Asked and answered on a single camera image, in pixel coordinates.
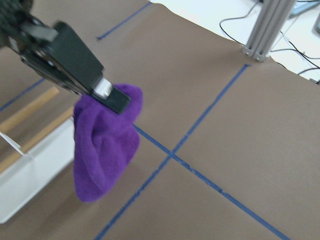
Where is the aluminium extrusion post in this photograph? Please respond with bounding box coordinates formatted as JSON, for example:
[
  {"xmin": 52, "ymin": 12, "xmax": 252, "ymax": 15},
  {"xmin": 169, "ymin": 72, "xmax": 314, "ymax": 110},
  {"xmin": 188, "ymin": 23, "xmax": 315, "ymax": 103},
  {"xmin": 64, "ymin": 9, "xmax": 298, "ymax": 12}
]
[{"xmin": 242, "ymin": 0, "xmax": 296, "ymax": 62}]

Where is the white towel rack base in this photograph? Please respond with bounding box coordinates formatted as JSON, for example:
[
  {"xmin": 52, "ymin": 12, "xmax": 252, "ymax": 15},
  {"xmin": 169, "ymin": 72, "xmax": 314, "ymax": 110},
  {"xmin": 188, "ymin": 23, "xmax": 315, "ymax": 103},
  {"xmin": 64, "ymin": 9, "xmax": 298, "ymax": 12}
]
[{"xmin": 0, "ymin": 117, "xmax": 75, "ymax": 224}]

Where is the black cable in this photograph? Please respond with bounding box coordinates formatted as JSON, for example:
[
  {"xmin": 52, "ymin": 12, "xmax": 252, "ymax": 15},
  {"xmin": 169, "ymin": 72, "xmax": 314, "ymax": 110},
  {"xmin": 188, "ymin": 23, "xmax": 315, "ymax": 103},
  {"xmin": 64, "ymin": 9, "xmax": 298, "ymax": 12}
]
[{"xmin": 219, "ymin": 0, "xmax": 263, "ymax": 48}]

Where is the wooden rack rod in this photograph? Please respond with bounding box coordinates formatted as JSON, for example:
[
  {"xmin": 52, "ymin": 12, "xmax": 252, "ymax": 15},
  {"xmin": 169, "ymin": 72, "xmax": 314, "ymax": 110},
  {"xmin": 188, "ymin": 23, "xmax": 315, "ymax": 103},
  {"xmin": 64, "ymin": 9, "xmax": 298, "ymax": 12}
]
[
  {"xmin": 0, "ymin": 106, "xmax": 74, "ymax": 174},
  {"xmin": 0, "ymin": 87, "xmax": 60, "ymax": 134}
]

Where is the left wooden rack rod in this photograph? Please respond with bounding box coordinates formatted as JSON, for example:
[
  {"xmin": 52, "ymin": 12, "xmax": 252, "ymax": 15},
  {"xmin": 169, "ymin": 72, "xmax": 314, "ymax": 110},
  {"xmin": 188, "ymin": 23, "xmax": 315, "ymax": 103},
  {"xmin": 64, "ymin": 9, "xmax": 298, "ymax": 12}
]
[{"xmin": 0, "ymin": 87, "xmax": 60, "ymax": 134}]

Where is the black other-arm gripper body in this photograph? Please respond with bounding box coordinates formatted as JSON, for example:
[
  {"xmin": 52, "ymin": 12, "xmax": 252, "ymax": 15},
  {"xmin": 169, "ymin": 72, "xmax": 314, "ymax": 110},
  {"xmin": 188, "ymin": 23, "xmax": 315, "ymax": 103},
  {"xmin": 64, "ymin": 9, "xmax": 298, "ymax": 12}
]
[{"xmin": 0, "ymin": 0, "xmax": 104, "ymax": 96}]

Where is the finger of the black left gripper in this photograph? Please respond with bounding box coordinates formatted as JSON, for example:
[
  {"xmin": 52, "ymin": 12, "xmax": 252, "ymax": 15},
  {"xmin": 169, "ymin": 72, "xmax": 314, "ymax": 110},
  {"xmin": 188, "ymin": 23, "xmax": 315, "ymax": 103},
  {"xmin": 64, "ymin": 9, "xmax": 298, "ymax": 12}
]
[{"xmin": 91, "ymin": 78, "xmax": 131, "ymax": 114}]

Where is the purple towel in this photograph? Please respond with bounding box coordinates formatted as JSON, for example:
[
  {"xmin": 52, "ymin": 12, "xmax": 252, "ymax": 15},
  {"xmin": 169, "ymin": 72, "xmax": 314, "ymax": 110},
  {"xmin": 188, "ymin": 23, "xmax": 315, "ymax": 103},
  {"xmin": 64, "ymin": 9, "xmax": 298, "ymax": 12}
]
[{"xmin": 73, "ymin": 84, "xmax": 143, "ymax": 203}]

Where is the right wooden rack rod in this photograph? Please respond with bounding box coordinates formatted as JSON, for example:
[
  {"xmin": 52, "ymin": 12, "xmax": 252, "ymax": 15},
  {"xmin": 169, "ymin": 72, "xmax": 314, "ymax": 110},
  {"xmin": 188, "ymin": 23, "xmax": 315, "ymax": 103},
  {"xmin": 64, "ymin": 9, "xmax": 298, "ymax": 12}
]
[{"xmin": 0, "ymin": 106, "xmax": 74, "ymax": 174}]

